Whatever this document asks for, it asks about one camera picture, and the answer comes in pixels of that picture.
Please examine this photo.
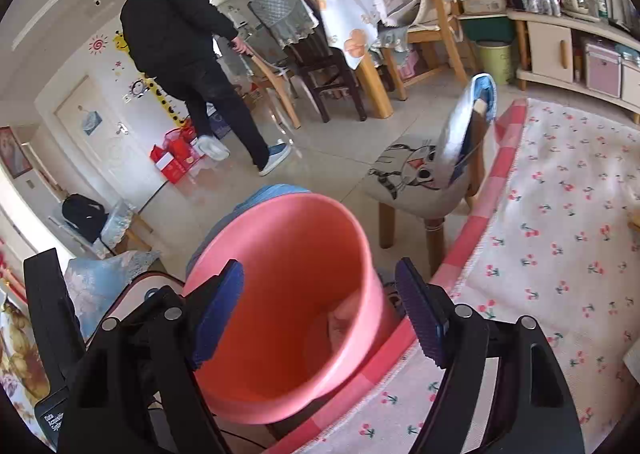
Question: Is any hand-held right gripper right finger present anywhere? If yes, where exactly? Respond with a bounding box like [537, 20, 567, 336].
[395, 258, 586, 454]

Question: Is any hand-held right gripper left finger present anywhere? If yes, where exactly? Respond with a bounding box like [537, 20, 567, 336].
[57, 259, 245, 454]

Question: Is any pink plastic bucket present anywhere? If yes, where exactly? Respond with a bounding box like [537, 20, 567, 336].
[182, 193, 401, 425]

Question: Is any blue floral pillow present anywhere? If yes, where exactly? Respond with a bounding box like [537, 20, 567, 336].
[65, 249, 162, 340]

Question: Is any black backpack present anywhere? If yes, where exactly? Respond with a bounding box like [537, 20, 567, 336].
[61, 193, 108, 244]

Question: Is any cat print cushioned chair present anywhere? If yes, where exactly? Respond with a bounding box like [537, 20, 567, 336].
[362, 74, 498, 280]

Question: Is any red gift box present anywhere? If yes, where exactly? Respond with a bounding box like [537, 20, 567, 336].
[150, 144, 195, 185]

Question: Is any white door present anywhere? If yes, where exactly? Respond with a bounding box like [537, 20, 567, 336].
[52, 77, 166, 207]

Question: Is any red plastic basket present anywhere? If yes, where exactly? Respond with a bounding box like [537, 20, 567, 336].
[164, 127, 207, 170]

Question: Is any light wooden chair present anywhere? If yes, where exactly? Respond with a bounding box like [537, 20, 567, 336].
[240, 42, 303, 130]

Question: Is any green waste bin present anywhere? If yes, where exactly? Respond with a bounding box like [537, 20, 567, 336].
[474, 39, 516, 86]

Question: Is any wooden chair with knitted cloth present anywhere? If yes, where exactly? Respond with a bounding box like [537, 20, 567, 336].
[375, 0, 473, 100]

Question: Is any white television cabinet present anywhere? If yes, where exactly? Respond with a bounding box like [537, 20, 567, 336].
[507, 7, 640, 125]

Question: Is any pink storage box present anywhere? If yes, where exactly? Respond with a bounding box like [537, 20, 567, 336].
[584, 39, 623, 99]

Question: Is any dining table with orange-print cloth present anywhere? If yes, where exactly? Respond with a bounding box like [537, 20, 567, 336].
[310, 0, 396, 117]

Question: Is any dark chair with grey cover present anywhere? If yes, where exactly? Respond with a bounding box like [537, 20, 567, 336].
[248, 0, 368, 122]

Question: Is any row of small silver bottles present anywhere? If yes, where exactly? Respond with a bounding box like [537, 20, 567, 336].
[520, 0, 561, 16]

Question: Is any white electric kettle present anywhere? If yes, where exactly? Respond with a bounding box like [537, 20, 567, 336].
[560, 0, 601, 22]

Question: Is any framed wall picture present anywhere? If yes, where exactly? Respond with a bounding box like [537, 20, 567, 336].
[0, 127, 33, 180]

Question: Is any giraffe wall sticker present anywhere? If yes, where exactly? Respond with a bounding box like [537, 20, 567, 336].
[112, 32, 193, 127]

